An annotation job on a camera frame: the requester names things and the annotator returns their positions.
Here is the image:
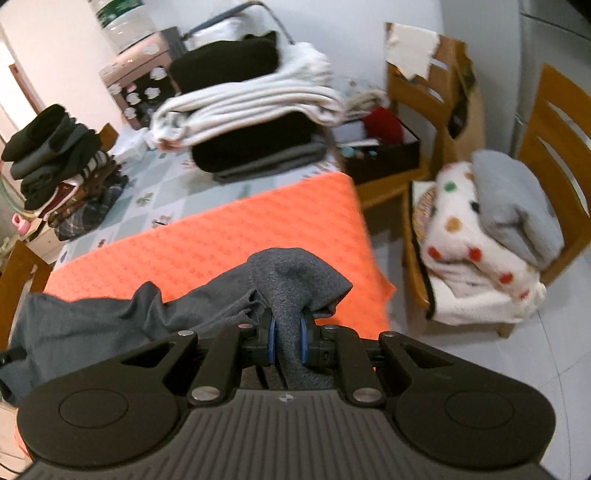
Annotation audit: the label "white torn paper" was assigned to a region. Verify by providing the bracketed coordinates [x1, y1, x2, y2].
[386, 23, 440, 80]

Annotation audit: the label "black storage box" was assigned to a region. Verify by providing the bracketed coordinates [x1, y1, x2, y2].
[334, 121, 421, 185]

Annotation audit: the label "black folded garment under towel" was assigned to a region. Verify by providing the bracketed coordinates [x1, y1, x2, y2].
[190, 113, 320, 173]

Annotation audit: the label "checkered floral tablecloth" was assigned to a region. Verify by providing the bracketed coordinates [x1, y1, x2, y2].
[55, 150, 339, 268]

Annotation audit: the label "plaid folded garment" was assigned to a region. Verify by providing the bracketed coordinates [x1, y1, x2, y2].
[54, 174, 129, 241]

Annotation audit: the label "dark grey garment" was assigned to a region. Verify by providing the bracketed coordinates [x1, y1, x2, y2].
[1, 248, 353, 406]

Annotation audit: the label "left stack patterned clothes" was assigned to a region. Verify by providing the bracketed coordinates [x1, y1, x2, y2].
[41, 152, 120, 228]

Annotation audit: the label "large water bottle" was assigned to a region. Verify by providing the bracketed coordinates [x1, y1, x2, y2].
[89, 0, 157, 53]

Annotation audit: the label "left stack dark clothes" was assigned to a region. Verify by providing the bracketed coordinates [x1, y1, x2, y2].
[1, 104, 109, 211]

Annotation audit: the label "white folded towel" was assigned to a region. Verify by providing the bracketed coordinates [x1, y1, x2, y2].
[150, 42, 346, 151]

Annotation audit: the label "light grey folded fleece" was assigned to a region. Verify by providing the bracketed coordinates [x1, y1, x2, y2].
[471, 150, 564, 271]

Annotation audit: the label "wooden chair with blanket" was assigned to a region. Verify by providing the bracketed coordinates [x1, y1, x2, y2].
[402, 64, 590, 335]

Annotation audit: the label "grey folded garment bottom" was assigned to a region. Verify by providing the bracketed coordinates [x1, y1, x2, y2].
[212, 140, 328, 184]

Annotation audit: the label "wooden chair with box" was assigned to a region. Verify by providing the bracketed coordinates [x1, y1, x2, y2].
[355, 34, 468, 211]

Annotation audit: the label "red item in box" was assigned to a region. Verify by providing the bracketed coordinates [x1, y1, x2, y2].
[362, 106, 404, 146]

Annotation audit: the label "wooden chair at left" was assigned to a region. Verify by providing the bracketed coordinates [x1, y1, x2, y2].
[0, 241, 53, 351]

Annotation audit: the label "orange patterned mat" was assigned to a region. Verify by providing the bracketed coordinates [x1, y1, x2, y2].
[44, 172, 396, 338]

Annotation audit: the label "black garment on top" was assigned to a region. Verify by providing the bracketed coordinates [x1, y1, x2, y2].
[169, 31, 280, 94]

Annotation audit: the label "white polka dot blanket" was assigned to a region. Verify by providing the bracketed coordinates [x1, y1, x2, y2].
[412, 162, 546, 326]

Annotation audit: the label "brown paper bag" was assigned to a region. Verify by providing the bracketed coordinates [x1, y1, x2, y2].
[440, 41, 486, 165]

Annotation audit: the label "pink sticker appliance box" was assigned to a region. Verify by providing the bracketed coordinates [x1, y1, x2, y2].
[99, 27, 187, 130]

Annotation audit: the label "white plastic bag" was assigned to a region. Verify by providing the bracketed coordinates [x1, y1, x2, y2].
[181, 1, 296, 48]

